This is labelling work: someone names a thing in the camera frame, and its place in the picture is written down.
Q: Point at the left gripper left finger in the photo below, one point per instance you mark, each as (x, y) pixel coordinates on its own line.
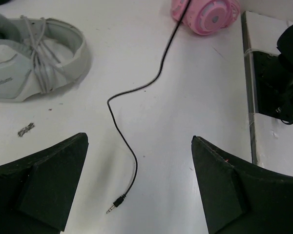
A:
(37, 191)

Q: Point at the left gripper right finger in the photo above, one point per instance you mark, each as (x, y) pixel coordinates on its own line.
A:
(239, 197)

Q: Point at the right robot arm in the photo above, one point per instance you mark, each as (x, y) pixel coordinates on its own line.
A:
(284, 83)

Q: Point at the white taped cover sheet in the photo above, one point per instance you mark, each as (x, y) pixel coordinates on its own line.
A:
(271, 139)

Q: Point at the grey white gaming headset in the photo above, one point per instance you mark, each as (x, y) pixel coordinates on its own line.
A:
(39, 56)

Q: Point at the pink gaming headset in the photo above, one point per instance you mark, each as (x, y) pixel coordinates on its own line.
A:
(205, 17)

